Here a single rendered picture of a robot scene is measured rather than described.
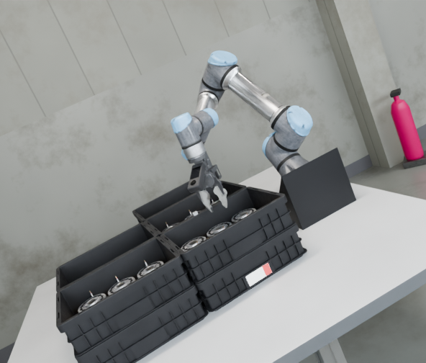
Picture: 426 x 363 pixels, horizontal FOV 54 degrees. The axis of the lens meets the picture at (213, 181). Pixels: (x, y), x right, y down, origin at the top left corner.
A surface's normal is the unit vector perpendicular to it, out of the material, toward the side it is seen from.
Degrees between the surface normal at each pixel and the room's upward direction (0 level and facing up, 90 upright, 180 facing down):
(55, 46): 90
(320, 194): 90
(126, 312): 90
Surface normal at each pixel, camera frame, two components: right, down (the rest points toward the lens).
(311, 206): 0.28, 0.12
